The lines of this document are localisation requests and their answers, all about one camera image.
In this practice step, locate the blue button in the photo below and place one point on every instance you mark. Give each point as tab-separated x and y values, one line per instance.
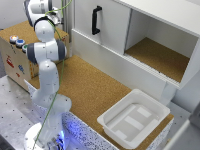
20	42

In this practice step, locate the green button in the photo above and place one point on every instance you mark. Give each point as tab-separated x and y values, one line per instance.
24	47

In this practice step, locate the wooden drawer box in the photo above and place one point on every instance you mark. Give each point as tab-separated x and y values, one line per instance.
20	31

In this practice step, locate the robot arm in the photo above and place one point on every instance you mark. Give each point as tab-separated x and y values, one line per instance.
46	76

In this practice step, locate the white sliding door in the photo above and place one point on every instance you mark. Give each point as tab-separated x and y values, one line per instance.
113	25

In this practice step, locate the red button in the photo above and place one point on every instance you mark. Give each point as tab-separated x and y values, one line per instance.
13	38

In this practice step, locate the white cabinet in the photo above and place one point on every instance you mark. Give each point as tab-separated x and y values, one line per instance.
156	15

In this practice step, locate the white plastic box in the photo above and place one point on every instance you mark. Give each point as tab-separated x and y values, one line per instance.
133	120

